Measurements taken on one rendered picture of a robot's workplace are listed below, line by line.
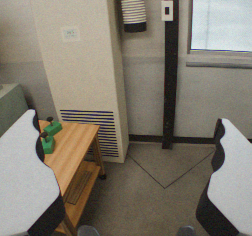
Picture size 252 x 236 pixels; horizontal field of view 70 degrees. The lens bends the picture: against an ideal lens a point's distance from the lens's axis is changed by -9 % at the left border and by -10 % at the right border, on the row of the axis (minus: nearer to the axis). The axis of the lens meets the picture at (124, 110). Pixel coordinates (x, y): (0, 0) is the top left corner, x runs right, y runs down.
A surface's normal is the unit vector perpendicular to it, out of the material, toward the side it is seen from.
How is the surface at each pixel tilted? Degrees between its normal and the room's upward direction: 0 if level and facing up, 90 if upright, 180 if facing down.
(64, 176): 0
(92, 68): 90
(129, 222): 0
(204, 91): 90
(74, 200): 1
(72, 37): 90
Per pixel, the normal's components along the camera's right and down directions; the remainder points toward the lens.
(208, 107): -0.18, 0.53
